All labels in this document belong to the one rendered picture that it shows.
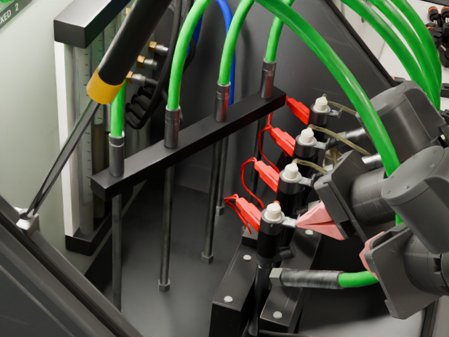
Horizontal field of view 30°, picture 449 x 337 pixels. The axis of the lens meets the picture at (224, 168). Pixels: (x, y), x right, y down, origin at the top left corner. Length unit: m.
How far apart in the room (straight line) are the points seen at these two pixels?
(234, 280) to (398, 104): 0.37
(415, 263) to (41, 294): 0.30
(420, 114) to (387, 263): 0.18
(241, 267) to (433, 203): 0.52
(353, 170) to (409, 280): 0.22
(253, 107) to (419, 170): 0.57
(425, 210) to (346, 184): 0.29
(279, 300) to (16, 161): 0.36
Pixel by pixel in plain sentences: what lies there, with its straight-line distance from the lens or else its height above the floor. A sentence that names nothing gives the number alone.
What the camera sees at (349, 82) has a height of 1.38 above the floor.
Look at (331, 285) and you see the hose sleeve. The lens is 0.85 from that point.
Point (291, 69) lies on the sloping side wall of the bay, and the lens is 1.24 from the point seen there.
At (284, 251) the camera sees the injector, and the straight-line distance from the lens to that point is 1.02.
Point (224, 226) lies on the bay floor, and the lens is 1.37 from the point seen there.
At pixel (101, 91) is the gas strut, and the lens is 0.53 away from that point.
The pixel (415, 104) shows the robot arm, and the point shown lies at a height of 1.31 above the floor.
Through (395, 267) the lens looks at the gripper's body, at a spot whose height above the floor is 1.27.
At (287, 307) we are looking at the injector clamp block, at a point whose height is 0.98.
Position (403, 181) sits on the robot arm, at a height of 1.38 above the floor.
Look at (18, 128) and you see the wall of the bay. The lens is 0.95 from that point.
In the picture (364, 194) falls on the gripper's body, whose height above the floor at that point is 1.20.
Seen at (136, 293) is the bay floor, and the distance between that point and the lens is 1.26.
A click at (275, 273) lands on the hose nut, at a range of 0.90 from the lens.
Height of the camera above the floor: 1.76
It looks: 39 degrees down
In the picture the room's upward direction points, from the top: 6 degrees clockwise
